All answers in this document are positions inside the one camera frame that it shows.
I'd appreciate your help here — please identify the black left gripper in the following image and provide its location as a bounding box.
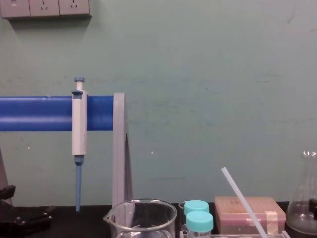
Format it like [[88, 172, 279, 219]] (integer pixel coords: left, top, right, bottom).
[[0, 185, 56, 238]]

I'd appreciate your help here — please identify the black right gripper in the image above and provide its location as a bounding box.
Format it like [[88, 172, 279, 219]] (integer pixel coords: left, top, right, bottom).
[[284, 198, 317, 238]]

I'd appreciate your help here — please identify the translucent white stirring rod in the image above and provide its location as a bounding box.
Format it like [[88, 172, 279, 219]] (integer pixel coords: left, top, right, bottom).
[[221, 167, 269, 238]]

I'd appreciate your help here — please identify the clear glass conical flask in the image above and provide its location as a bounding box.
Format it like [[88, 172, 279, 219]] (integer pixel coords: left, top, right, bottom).
[[285, 150, 317, 231]]

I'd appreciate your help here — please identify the beige tape strip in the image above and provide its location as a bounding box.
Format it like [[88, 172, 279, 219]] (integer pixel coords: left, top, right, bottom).
[[263, 210, 278, 234]]

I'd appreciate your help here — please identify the brown box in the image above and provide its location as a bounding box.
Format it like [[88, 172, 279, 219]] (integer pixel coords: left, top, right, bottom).
[[214, 196, 286, 235]]

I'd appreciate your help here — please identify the clear plastic tray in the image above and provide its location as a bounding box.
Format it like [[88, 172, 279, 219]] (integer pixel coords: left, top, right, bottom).
[[179, 229, 291, 238]]

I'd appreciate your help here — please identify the blue and grey pipette stand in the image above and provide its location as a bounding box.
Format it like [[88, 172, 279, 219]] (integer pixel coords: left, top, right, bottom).
[[0, 92, 134, 214]]

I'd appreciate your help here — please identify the white and blue pipette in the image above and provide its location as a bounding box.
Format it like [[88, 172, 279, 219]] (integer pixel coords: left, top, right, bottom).
[[71, 76, 88, 212]]

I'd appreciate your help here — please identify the vial with teal cap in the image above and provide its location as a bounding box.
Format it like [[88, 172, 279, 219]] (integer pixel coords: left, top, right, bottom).
[[185, 210, 214, 238], [184, 200, 210, 217]]

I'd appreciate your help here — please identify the large clear glass beaker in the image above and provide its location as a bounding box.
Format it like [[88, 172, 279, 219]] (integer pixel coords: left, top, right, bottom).
[[103, 198, 178, 238]]

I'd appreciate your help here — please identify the small clear glass beaker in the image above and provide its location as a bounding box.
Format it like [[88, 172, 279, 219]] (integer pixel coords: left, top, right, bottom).
[[178, 201, 190, 233]]

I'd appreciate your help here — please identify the grey wall socket panel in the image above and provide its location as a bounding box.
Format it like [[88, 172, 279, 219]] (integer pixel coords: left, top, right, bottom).
[[0, 0, 93, 21]]

